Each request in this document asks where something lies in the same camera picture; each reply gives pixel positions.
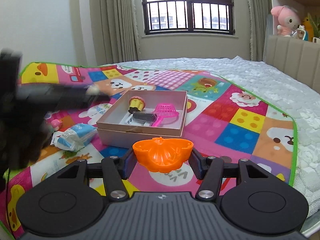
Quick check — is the pink pig figurine toy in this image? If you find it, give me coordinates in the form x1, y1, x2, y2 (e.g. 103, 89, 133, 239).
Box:
50, 119, 63, 132

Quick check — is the orange plastic toy mould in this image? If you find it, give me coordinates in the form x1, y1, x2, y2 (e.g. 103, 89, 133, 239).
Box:
132, 137, 194, 173

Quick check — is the blue white wipes pack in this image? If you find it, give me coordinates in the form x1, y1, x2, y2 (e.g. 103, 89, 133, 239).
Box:
50, 123, 97, 152

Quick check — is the pink plastic basket scoop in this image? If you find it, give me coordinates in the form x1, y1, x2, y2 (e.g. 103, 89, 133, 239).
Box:
152, 103, 179, 127

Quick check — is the colourful cartoon play mat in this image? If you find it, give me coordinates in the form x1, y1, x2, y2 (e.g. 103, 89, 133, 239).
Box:
1, 62, 308, 239

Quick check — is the pink cardboard box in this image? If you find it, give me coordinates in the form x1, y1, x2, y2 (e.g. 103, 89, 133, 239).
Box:
97, 90, 187, 148

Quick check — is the black cylinder toy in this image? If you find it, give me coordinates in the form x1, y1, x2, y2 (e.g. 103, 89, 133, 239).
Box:
133, 112, 157, 126

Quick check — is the yellow pink cupcake toy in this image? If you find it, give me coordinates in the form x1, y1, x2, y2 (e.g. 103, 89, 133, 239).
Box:
128, 96, 145, 114

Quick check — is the beige curtain left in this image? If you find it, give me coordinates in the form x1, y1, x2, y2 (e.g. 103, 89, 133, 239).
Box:
69, 0, 141, 67

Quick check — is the beige curtain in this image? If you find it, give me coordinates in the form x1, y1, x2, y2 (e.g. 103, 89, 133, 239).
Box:
69, 0, 141, 67
248, 0, 272, 61

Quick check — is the beige upholstered headboard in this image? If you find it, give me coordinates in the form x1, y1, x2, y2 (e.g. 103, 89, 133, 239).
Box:
263, 35, 319, 93

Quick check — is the dark framed window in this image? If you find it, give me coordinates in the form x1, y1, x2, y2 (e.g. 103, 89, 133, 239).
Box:
142, 0, 235, 35

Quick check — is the small white blue figurine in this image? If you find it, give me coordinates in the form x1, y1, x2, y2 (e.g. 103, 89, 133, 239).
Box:
291, 25, 309, 41

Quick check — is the pink plush rabbit doll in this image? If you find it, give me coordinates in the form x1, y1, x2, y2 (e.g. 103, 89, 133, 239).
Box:
271, 5, 301, 36

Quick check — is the yellow plush toy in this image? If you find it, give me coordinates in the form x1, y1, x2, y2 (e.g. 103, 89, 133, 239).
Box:
302, 16, 314, 42

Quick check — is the potted green plant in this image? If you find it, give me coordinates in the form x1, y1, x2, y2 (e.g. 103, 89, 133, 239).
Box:
308, 13, 320, 38

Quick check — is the beige curtain right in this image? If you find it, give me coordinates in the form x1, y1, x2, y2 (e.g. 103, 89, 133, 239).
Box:
248, 0, 272, 61

